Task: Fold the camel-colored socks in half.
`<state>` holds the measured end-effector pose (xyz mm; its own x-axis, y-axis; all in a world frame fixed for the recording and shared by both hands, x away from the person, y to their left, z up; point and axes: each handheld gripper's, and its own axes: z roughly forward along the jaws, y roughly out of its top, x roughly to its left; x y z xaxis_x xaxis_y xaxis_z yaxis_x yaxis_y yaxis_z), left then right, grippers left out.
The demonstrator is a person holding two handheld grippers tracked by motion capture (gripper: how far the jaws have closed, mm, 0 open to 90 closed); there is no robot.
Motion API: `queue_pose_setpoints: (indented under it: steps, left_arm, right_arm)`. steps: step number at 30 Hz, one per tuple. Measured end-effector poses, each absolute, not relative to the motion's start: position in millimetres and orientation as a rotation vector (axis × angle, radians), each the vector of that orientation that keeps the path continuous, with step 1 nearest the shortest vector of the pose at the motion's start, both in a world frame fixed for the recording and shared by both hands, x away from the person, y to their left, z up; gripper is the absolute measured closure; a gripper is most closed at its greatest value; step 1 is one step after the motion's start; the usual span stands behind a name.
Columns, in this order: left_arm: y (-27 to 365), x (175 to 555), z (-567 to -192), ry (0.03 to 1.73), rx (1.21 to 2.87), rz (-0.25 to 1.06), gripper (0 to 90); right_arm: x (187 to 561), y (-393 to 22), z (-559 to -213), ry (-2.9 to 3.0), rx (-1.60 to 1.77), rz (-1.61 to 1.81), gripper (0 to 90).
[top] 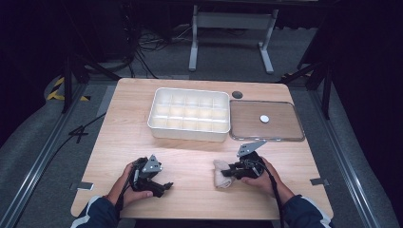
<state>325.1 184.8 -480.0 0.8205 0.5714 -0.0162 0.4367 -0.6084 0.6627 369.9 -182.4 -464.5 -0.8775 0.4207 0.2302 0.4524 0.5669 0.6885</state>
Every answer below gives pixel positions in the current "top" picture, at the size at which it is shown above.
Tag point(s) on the black metal stand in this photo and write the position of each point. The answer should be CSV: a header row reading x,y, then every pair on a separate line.
x,y
67,85
326,88

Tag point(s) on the dark round table grommet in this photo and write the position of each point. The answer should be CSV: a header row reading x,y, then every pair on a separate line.
x,y
237,94

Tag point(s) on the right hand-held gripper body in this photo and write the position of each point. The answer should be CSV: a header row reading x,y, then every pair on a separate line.
x,y
253,166

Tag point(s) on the beige sock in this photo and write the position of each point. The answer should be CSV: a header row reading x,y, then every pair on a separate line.
x,y
221,177

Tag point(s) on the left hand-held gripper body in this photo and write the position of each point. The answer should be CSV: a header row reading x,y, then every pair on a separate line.
x,y
144,177

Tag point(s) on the white metal desk frame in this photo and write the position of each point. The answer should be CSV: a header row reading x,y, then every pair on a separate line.
x,y
233,20

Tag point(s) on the white compartment storage box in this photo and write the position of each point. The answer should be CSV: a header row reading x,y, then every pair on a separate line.
x,y
190,115

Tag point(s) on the grey tape piece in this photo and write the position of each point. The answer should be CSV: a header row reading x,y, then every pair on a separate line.
x,y
319,181
83,186

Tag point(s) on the person's left hand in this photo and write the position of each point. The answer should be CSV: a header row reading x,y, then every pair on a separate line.
x,y
122,190

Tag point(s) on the aluminium floor rail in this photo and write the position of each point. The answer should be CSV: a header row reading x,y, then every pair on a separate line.
x,y
38,164
345,164

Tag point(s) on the clear lid with white knob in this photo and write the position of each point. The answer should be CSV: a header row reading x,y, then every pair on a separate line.
x,y
253,126

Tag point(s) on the person's right hand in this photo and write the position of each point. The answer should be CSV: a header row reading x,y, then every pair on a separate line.
x,y
269,182

